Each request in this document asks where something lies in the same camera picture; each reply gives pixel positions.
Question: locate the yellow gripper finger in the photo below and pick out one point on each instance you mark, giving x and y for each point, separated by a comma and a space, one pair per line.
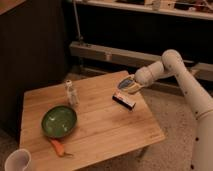
128, 77
134, 89

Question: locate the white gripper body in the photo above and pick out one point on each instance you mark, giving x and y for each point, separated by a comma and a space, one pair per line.
146, 76

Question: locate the white sponge with blue top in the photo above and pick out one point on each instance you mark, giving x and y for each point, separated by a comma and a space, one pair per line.
126, 84

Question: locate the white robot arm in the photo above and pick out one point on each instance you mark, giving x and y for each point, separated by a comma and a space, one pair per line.
199, 100

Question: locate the white ceramic cup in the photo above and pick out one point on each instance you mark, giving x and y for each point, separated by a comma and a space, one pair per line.
19, 160

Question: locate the grey metal beam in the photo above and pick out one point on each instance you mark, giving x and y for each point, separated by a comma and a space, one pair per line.
202, 71

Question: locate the wooden table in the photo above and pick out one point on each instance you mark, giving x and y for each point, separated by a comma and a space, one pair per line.
105, 129

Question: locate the green bowl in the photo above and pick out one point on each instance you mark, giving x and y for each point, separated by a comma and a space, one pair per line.
58, 122

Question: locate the metal pole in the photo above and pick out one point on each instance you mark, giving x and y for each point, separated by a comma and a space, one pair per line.
79, 35

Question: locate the orange carrot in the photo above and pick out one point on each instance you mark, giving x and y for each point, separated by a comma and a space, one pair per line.
59, 149

